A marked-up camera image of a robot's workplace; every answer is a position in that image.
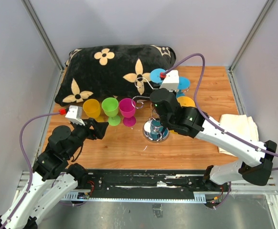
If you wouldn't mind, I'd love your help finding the yellow plastic goblet rear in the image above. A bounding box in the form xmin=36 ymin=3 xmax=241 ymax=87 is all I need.
xmin=83 ymin=99 xmax=104 ymax=122

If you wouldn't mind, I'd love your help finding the green plastic goblet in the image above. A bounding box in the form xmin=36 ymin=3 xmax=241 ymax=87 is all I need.
xmin=101 ymin=97 xmax=121 ymax=126

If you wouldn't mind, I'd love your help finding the right aluminium frame post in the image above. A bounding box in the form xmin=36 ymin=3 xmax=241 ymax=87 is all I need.
xmin=228 ymin=0 xmax=277 ymax=73

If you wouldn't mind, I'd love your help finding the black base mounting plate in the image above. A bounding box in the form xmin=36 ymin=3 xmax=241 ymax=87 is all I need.
xmin=68 ymin=167 xmax=228 ymax=202

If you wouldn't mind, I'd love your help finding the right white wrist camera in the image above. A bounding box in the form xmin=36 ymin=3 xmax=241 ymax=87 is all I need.
xmin=160 ymin=70 xmax=180 ymax=92

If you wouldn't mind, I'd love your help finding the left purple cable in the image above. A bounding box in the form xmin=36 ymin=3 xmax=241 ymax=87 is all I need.
xmin=0 ymin=112 xmax=61 ymax=229

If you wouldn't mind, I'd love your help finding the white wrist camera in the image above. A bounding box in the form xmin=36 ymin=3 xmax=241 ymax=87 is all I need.
xmin=160 ymin=70 xmax=180 ymax=92
xmin=58 ymin=105 xmax=85 ymax=125

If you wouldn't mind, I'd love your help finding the chrome wine glass rack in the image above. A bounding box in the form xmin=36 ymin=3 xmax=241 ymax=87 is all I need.
xmin=132 ymin=77 xmax=170 ymax=143

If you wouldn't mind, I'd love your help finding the white folded cloth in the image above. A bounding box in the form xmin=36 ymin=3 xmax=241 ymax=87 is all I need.
xmin=218 ymin=114 xmax=259 ymax=157

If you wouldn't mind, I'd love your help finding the blue plastic goblet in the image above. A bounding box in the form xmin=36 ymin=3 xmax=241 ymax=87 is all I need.
xmin=176 ymin=76 xmax=191 ymax=98
xmin=150 ymin=68 xmax=165 ymax=83

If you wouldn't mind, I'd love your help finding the black floral plush pillow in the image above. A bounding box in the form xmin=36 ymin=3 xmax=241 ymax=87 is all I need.
xmin=54 ymin=44 xmax=176 ymax=106

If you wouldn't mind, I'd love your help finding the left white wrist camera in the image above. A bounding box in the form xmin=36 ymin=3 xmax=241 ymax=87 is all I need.
xmin=58 ymin=105 xmax=85 ymax=125

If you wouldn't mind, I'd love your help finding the yellow plastic goblet front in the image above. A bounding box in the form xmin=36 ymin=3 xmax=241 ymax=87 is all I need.
xmin=170 ymin=95 xmax=196 ymax=135

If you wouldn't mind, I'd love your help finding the aluminium frame post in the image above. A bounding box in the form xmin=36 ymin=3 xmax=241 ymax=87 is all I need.
xmin=21 ymin=0 xmax=64 ymax=72
xmin=228 ymin=0 xmax=277 ymax=73

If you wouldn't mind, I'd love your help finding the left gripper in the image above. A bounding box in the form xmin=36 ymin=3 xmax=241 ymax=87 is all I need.
xmin=65 ymin=116 xmax=109 ymax=158

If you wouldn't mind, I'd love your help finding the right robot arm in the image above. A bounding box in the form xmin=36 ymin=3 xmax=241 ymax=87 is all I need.
xmin=150 ymin=88 xmax=277 ymax=191

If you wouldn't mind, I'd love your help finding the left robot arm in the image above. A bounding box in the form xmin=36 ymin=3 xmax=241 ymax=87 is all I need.
xmin=0 ymin=118 xmax=109 ymax=229

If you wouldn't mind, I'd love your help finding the left aluminium frame post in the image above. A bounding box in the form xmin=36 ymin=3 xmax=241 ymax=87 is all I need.
xmin=21 ymin=0 xmax=64 ymax=72

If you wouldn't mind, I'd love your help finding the magenta plastic goblet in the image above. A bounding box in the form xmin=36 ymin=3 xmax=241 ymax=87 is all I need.
xmin=119 ymin=98 xmax=136 ymax=127

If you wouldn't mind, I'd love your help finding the yellow plastic goblet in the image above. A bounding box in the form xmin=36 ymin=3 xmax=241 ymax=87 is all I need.
xmin=170 ymin=95 xmax=196 ymax=135
xmin=83 ymin=99 xmax=104 ymax=122

